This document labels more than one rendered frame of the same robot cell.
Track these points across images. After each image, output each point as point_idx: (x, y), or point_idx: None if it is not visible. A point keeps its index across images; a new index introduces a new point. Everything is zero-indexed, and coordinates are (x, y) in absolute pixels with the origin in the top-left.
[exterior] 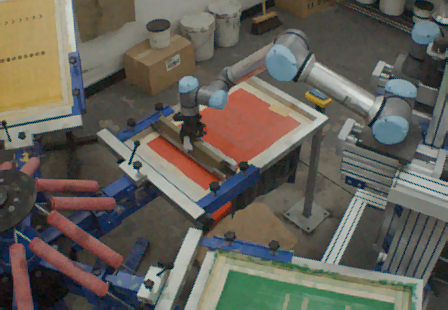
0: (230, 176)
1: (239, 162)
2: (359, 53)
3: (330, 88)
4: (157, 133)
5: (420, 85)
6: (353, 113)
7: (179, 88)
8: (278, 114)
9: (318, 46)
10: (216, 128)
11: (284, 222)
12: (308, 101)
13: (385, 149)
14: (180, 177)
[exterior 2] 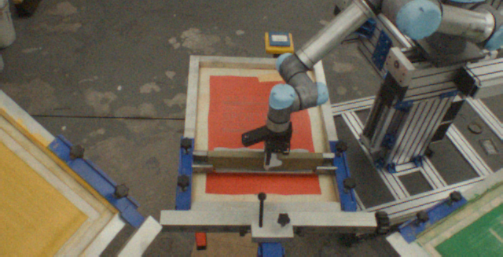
0: (328, 165)
1: (337, 145)
2: None
3: (457, 23)
4: (200, 174)
5: None
6: (202, 51)
7: (279, 104)
8: (274, 82)
9: (105, 1)
10: (246, 130)
11: None
12: (153, 61)
13: (461, 57)
14: (284, 200)
